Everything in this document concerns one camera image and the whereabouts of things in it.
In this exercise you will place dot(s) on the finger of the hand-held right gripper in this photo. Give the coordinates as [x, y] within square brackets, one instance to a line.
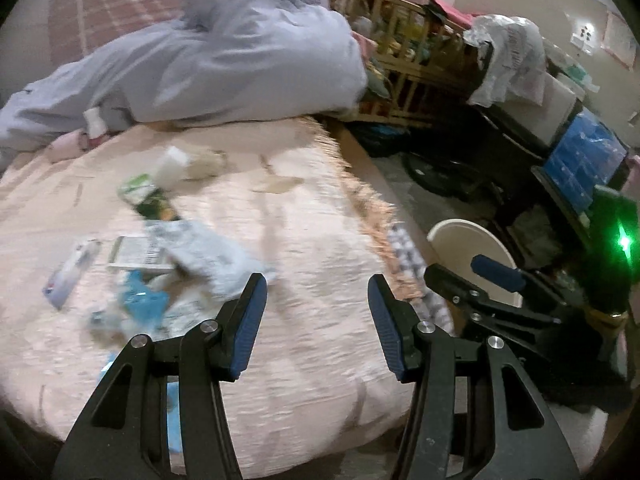
[450, 282]
[495, 271]

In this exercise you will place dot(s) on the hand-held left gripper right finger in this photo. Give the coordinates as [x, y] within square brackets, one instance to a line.
[387, 330]

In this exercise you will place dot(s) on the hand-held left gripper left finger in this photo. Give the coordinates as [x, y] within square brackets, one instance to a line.
[246, 330]

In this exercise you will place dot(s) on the dark green snack wrapper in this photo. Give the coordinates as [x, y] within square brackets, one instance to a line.
[157, 207]

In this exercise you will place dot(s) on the white blue medicine box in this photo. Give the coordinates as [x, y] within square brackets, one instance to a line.
[70, 272]

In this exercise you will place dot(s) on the patterned mattress sheet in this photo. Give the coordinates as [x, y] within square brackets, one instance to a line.
[417, 270]

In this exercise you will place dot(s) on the crumpled white plastic bag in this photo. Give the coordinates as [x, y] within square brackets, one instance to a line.
[215, 255]

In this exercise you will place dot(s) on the pink embossed bedspread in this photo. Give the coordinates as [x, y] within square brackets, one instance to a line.
[310, 260]

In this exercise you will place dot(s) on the black wheel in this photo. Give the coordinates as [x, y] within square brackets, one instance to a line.
[450, 172]

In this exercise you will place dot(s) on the blue plastic wrapper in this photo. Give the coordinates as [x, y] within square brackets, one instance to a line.
[142, 297]

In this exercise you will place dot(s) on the white paper box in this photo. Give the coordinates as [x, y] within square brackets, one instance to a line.
[137, 254]

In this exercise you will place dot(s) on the blue storage box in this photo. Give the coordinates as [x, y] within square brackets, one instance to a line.
[585, 160]

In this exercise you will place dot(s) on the white cardboard box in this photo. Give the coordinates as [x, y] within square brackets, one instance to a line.
[562, 105]

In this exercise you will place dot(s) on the green white tube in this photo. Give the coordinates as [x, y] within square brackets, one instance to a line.
[136, 187]

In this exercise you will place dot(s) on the white foam block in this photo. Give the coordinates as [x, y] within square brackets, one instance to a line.
[171, 166]

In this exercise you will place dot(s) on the white printed plastic bag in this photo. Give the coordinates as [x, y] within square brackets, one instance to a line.
[510, 55]

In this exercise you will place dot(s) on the wooden crib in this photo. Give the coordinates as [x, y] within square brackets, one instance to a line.
[400, 15]

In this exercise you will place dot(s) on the grey quilt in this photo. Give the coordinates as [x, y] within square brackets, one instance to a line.
[225, 50]

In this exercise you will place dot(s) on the pink plaid sheet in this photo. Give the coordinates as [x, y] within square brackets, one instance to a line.
[100, 0]

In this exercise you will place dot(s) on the white wall socket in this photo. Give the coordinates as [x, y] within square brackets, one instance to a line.
[584, 35]

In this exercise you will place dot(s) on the wall paper sheet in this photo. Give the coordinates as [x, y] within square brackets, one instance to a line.
[619, 37]

